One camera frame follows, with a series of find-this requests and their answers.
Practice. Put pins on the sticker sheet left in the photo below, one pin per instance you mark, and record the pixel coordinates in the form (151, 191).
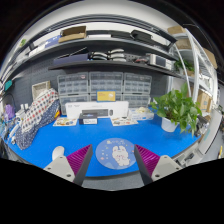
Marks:
(62, 121)

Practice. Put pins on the green potted plant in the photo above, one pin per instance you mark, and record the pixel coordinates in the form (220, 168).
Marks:
(176, 108)

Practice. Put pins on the white framed picture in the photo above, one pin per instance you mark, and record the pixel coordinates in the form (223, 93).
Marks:
(40, 87)

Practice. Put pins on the yellow label box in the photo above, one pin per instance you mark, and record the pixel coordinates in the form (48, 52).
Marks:
(106, 96)

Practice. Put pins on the cardboard box on top shelf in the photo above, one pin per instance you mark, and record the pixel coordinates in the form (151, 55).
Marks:
(72, 33)

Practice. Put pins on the clear drawer organizer cabinets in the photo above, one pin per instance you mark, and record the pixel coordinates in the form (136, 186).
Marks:
(83, 86)

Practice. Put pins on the small black box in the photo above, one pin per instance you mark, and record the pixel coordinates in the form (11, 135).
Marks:
(88, 118)

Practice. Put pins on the upper dark wall shelf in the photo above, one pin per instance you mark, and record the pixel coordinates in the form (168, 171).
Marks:
(94, 42)

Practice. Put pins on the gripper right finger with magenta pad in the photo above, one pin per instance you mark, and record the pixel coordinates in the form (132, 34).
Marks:
(153, 167)

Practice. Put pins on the dark wall shelf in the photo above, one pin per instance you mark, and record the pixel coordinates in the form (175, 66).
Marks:
(94, 42)
(99, 65)

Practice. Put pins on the clear plastic box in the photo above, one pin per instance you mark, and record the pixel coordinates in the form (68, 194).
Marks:
(140, 113)

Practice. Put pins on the lower dark wall shelf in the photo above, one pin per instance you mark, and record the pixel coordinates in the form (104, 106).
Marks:
(99, 65)

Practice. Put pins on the sticker sheet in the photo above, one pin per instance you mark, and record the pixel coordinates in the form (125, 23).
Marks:
(123, 121)
(62, 121)

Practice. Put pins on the round bunny mouse pad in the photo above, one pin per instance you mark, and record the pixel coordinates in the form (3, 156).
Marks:
(115, 153)

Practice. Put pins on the blue desk mat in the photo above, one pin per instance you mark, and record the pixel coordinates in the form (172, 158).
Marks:
(147, 134)

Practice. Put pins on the sticker sheet right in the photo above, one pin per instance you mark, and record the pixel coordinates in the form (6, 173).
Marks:
(123, 121)

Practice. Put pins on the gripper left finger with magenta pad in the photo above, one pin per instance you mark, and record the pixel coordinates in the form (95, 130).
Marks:
(72, 167)

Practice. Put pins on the grey electronic device on shelf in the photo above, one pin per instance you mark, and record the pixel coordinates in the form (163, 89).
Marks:
(159, 61)

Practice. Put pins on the white metal shelf rack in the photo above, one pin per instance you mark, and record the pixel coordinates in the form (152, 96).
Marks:
(189, 49)

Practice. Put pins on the long white product box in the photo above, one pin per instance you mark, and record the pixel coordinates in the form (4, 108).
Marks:
(102, 109)

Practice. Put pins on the patterned fabric bag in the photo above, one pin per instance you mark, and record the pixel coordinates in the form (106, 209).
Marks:
(43, 110)

